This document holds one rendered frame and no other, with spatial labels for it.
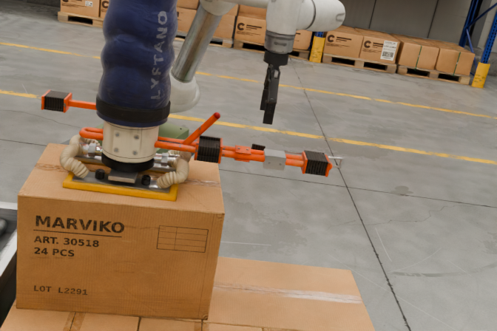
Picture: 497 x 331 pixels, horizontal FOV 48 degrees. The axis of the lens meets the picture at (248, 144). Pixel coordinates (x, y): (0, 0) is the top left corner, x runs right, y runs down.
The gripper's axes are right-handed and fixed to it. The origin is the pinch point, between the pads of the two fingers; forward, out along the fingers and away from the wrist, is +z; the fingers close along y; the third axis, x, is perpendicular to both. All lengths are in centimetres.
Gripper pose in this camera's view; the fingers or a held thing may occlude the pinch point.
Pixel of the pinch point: (265, 113)
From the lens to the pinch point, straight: 177.2
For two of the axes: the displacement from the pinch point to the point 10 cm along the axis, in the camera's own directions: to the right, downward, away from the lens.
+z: -1.6, 9.2, 3.5
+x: 9.9, 1.3, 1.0
